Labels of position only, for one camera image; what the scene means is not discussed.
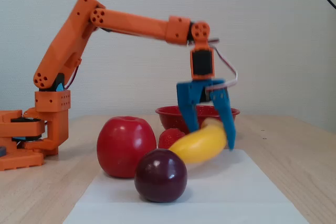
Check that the blue gripper body black servo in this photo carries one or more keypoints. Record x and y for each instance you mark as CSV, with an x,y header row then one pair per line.
x,y
189,91

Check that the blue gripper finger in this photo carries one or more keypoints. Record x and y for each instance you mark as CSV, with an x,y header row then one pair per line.
x,y
223,108
189,116

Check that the yellow toy banana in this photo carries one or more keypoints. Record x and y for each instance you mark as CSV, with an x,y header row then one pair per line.
x,y
199,145

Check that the orange robot base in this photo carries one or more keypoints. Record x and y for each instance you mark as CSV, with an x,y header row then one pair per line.
x,y
55,127

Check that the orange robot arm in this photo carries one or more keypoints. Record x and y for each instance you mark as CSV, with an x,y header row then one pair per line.
x,y
65,40

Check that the red speckled bowl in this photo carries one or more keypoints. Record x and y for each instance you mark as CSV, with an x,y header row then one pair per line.
x,y
168,116

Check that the red toy strawberry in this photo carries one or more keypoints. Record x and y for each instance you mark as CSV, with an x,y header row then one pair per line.
x,y
168,137

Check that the dark purple toy plum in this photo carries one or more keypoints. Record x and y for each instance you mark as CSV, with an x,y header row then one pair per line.
x,y
160,176

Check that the red toy apple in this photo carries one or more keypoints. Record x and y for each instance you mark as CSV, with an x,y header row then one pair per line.
x,y
123,145

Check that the white paper sheet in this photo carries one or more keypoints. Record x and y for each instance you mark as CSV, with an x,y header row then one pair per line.
x,y
236,195

